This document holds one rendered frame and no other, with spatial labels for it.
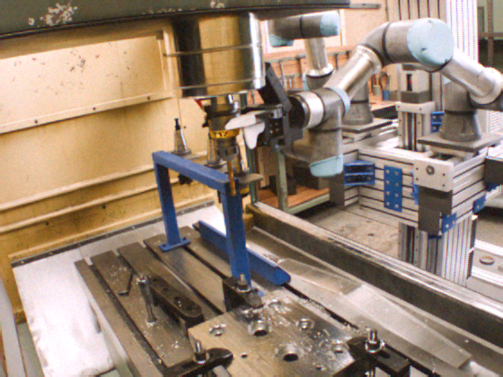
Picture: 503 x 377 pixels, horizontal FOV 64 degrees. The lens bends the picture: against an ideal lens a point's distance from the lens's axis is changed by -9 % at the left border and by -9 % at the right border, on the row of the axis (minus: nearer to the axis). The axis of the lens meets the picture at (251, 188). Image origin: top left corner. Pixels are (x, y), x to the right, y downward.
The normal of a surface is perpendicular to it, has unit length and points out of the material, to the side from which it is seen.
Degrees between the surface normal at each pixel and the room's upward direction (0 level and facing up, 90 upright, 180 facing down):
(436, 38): 87
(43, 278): 24
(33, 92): 90
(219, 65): 90
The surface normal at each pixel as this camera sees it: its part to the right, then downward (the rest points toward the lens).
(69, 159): 0.54, 0.22
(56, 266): 0.13, -0.77
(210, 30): 0.03, 0.32
